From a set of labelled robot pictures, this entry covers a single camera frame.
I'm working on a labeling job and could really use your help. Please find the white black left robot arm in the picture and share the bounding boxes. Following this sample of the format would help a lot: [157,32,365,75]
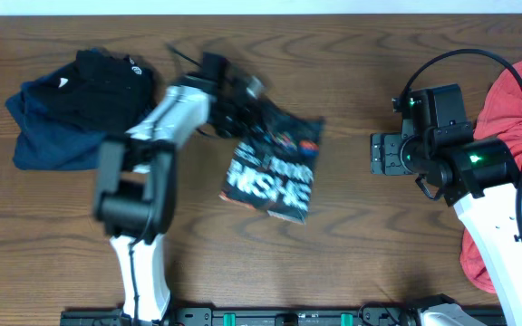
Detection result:
[92,74,265,325]

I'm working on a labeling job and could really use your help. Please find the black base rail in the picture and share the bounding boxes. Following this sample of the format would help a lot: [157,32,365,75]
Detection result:
[59,302,421,326]

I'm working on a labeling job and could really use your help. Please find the folded black shirt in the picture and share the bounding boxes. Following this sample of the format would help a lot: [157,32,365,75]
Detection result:
[26,50,154,134]

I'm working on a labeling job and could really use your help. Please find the black orange patterned jersey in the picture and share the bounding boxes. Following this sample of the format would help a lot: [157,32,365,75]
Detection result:
[219,100,325,225]

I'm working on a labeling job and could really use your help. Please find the folded navy blue shirt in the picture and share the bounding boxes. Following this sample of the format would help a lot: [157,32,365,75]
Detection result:
[5,74,124,170]

